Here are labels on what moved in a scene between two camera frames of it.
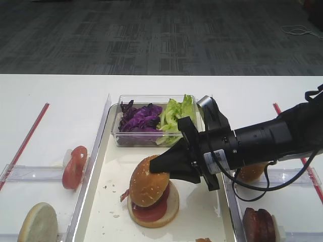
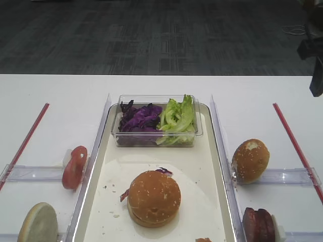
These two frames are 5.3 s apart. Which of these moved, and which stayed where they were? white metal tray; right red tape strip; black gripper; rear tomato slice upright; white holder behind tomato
Moved: black gripper
Stayed: rear tomato slice upright; white metal tray; white holder behind tomato; right red tape strip
